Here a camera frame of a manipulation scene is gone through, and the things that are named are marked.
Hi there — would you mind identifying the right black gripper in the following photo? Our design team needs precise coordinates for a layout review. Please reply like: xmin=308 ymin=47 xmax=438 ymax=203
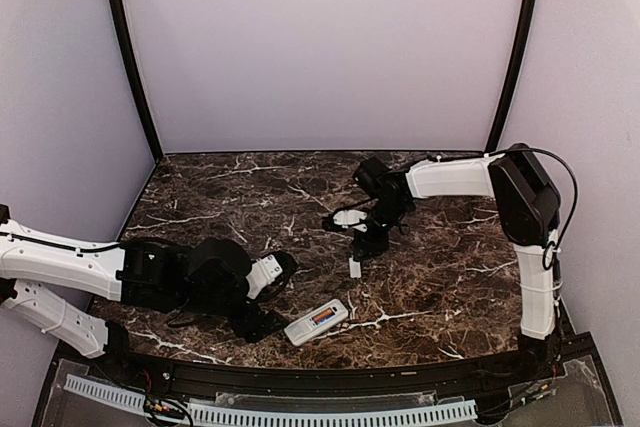
xmin=353 ymin=198 xmax=409 ymax=262

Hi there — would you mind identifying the white battery cover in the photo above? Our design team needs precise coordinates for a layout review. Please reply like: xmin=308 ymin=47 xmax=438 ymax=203
xmin=348 ymin=257 xmax=361 ymax=279

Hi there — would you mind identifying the orange battery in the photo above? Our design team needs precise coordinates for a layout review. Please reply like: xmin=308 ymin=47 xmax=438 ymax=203
xmin=312 ymin=309 xmax=335 ymax=325

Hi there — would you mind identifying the white remote control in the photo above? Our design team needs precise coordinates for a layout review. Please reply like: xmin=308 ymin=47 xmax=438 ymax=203
xmin=284 ymin=299 xmax=349 ymax=346

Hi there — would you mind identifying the blue battery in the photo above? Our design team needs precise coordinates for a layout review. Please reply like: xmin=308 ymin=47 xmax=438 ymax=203
xmin=313 ymin=311 xmax=336 ymax=326

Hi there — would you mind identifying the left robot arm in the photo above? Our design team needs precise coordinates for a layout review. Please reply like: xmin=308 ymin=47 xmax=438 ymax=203
xmin=1 ymin=206 xmax=297 ymax=383

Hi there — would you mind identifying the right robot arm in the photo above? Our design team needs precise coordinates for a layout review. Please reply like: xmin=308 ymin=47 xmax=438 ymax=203
xmin=331 ymin=143 xmax=576 ymax=341

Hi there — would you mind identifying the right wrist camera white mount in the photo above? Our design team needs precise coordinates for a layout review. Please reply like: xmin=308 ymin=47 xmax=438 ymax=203
xmin=321 ymin=208 xmax=369 ymax=232

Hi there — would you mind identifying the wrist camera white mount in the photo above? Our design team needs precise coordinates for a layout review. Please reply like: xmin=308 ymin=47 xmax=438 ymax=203
xmin=246 ymin=251 xmax=298 ymax=303
xmin=321 ymin=208 xmax=369 ymax=232

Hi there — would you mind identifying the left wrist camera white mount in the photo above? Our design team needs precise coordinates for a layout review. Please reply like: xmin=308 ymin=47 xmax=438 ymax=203
xmin=246 ymin=251 xmax=298 ymax=303

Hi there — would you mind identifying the white slotted cable duct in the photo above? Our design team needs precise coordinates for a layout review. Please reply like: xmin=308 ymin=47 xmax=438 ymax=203
xmin=64 ymin=374 xmax=477 ymax=426

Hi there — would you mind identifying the black front rail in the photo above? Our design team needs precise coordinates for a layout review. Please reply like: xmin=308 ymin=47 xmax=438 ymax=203
xmin=54 ymin=334 xmax=596 ymax=401

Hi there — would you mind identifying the right black frame post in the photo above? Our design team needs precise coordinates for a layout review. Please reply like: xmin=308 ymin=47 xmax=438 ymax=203
xmin=484 ymin=0 xmax=536 ymax=153

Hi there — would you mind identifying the black frame post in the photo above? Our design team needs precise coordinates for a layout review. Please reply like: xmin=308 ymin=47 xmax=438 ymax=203
xmin=108 ymin=0 xmax=164 ymax=164
xmin=484 ymin=0 xmax=536 ymax=153

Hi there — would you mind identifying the left black frame post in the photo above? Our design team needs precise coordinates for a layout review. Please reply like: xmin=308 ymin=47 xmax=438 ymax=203
xmin=108 ymin=0 xmax=164 ymax=164

